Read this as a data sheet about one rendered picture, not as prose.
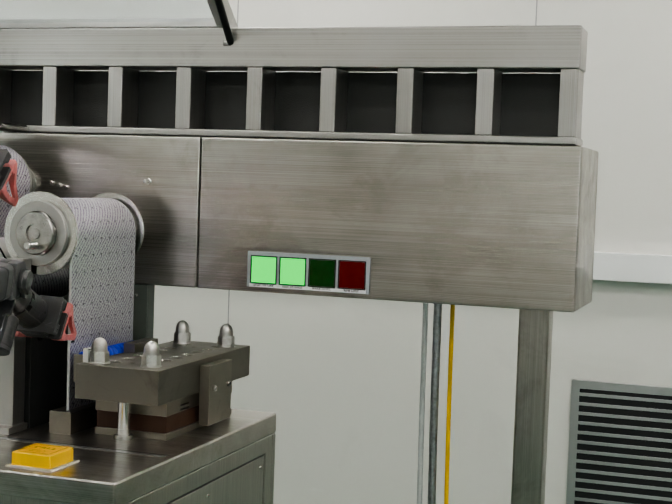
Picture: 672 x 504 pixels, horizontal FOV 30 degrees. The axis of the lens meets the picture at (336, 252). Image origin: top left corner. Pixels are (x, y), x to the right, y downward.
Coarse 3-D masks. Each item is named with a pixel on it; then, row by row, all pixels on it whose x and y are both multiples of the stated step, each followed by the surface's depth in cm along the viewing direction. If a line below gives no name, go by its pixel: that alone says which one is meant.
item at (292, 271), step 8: (288, 264) 241; (296, 264) 241; (304, 264) 240; (280, 272) 242; (288, 272) 242; (296, 272) 241; (304, 272) 240; (280, 280) 242; (288, 280) 242; (296, 280) 241
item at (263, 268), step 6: (252, 258) 244; (258, 258) 243; (264, 258) 243; (270, 258) 243; (252, 264) 244; (258, 264) 243; (264, 264) 243; (270, 264) 243; (252, 270) 244; (258, 270) 244; (264, 270) 243; (270, 270) 243; (252, 276) 244; (258, 276) 244; (264, 276) 243; (270, 276) 243; (264, 282) 243; (270, 282) 243
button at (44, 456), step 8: (24, 448) 196; (32, 448) 197; (40, 448) 197; (48, 448) 197; (56, 448) 197; (64, 448) 198; (72, 448) 198; (16, 456) 194; (24, 456) 194; (32, 456) 193; (40, 456) 193; (48, 456) 192; (56, 456) 194; (64, 456) 196; (72, 456) 198; (16, 464) 194; (24, 464) 194; (32, 464) 193; (40, 464) 193; (48, 464) 192; (56, 464) 194
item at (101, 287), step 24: (72, 264) 221; (96, 264) 229; (120, 264) 238; (72, 288) 221; (96, 288) 230; (120, 288) 238; (96, 312) 230; (120, 312) 239; (96, 336) 230; (120, 336) 239; (72, 360) 223
